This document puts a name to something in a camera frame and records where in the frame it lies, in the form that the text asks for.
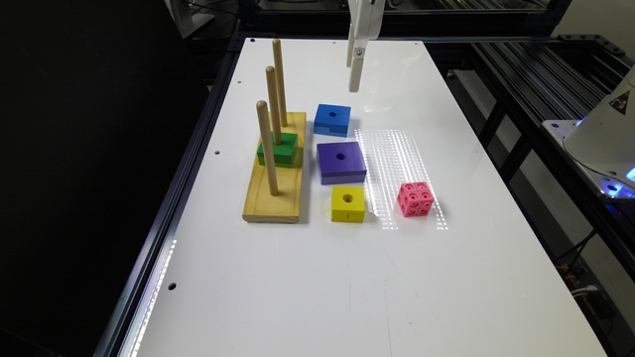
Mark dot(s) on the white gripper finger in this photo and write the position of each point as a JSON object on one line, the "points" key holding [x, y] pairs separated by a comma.
{"points": [[350, 46], [356, 69]]}

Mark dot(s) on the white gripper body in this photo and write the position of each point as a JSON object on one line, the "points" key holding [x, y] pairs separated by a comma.
{"points": [[365, 21]]}

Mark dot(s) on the blue block with hole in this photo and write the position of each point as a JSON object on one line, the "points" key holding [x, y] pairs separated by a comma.
{"points": [[332, 120]]}

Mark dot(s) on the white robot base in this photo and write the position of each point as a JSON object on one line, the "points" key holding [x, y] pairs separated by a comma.
{"points": [[601, 144]]}

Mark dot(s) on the purple block with hole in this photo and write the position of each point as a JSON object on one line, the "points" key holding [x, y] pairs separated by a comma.
{"points": [[340, 162]]}

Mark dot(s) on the green block on peg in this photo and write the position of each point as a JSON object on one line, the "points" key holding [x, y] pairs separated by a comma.
{"points": [[285, 153]]}

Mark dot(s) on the yellow block with hole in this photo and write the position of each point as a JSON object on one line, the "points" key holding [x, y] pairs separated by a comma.
{"points": [[348, 204]]}

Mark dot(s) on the rear wooden peg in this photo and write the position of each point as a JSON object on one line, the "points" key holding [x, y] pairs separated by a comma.
{"points": [[278, 62]]}

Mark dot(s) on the wooden peg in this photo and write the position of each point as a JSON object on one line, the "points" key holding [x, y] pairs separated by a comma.
{"points": [[267, 144], [278, 62], [274, 103]]}

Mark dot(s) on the middle wooden peg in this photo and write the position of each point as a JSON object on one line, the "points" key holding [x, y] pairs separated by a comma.
{"points": [[274, 103]]}

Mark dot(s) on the front wooden peg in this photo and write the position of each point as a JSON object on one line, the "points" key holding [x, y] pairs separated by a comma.
{"points": [[267, 144]]}

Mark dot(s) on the pink cube with holes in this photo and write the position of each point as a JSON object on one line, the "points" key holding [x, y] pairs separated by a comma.
{"points": [[415, 199]]}

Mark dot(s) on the wooden peg base board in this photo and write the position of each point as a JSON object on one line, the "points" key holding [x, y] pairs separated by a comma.
{"points": [[285, 207]]}

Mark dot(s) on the black aluminium frame rack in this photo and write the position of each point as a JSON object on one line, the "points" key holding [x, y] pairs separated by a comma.
{"points": [[532, 84]]}

